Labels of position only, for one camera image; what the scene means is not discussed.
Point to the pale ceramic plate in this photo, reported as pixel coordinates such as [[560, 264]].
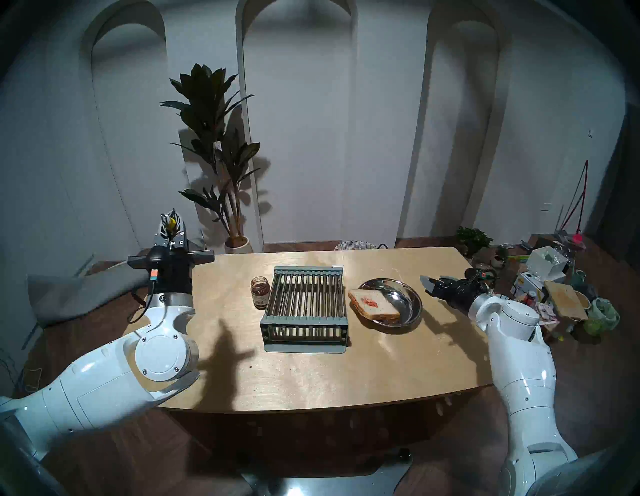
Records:
[[482, 265]]

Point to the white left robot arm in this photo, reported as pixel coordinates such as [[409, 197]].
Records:
[[100, 390]]

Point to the bushy small potted plant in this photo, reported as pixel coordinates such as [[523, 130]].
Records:
[[472, 239]]

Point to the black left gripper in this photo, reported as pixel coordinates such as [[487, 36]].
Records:
[[180, 277]]

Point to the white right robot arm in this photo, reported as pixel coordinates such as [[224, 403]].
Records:
[[525, 360]]

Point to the grey dish rack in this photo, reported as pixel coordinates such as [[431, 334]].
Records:
[[307, 270]]

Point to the white open box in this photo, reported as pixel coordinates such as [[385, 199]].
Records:
[[545, 267]]

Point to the tiny potted plant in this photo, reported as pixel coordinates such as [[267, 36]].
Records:
[[499, 257]]

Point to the tall potted plant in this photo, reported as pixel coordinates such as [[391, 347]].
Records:
[[205, 100]]

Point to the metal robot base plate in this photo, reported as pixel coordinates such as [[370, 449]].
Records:
[[320, 485]]

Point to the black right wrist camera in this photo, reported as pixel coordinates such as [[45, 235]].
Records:
[[474, 288]]

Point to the brown cardboard box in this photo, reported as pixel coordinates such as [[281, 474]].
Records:
[[552, 331]]

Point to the green plastic stick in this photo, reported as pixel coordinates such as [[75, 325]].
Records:
[[520, 257]]

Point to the grey rolled mat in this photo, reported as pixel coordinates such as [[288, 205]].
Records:
[[75, 295]]

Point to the pink dustpan brush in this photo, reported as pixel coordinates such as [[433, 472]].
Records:
[[576, 241]]

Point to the white pink crumpled cloth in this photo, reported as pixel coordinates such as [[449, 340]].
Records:
[[546, 312]]

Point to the wooden cutting board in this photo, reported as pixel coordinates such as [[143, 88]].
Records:
[[565, 300]]

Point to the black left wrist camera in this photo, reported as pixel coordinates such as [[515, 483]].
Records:
[[157, 260]]

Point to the glass jam jar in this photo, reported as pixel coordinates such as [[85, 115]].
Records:
[[260, 295]]

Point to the cream round pot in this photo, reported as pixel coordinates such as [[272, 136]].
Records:
[[582, 299]]

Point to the teal ceramic jug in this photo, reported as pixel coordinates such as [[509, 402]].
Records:
[[580, 277]]

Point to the white and yellow carton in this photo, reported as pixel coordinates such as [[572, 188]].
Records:
[[522, 285]]

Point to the slice of bread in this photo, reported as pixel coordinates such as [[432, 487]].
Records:
[[380, 310]]

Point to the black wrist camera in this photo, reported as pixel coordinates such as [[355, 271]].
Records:
[[474, 288], [157, 260]]

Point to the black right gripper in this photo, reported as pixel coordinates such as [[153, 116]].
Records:
[[457, 294]]

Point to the green mesh bag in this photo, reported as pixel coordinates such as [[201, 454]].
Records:
[[602, 315]]

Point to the shiny metal plate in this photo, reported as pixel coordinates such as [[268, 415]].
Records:
[[405, 295]]

